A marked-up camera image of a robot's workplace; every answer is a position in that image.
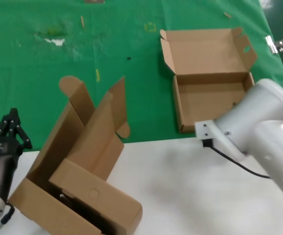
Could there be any brown paper box with lid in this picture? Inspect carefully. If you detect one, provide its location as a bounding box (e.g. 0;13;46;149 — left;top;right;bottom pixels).
47;75;143;235
160;27;259;134

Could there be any large open cardboard carton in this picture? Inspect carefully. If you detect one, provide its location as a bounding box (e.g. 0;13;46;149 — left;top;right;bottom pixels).
8;75;102;235

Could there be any green table cloth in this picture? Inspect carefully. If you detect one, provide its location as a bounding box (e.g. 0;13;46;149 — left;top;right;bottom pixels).
0;0;283;157

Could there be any silver binder clip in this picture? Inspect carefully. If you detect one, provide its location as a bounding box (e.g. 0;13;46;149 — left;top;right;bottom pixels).
265;35;283;54

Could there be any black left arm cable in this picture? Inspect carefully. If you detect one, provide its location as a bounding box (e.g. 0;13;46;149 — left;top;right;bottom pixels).
0;201;16;225

